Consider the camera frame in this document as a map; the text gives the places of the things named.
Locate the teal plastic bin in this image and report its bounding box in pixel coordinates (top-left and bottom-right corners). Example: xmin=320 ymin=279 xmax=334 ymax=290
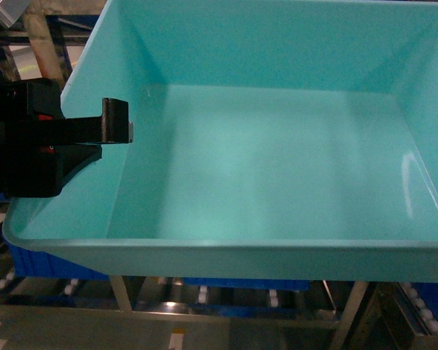
xmin=3 ymin=1 xmax=438 ymax=282

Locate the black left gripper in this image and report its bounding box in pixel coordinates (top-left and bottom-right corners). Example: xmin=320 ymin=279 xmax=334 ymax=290
xmin=0 ymin=70 xmax=134 ymax=198

